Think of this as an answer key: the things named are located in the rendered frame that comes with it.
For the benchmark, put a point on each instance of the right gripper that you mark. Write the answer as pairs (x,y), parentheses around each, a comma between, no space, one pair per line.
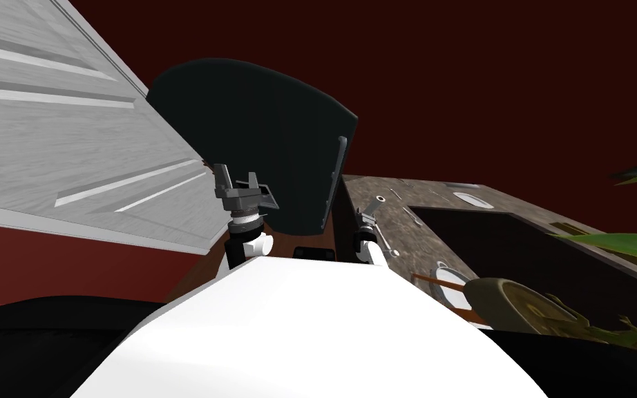
(368,214)

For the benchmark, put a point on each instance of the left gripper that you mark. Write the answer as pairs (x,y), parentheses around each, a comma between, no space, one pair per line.
(240,198)

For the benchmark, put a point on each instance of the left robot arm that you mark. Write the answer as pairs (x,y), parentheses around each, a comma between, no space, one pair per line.
(31,348)

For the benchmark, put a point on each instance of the silver spoon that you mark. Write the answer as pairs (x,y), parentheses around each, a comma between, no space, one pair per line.
(389,246)

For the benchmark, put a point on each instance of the orange wooden stick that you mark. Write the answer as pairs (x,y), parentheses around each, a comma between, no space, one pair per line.
(440,282)

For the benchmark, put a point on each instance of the white oval plate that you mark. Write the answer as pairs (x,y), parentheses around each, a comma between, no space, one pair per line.
(472,200)

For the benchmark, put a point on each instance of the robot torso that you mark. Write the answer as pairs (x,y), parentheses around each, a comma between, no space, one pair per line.
(307,331)

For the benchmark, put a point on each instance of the dark sink basin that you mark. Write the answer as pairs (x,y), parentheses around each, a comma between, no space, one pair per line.
(517,249)

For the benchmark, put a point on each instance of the white panelled door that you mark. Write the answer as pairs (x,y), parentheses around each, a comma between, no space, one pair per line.
(64,143)

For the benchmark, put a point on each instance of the green potted plant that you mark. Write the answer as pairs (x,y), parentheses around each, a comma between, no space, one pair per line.
(523,309)

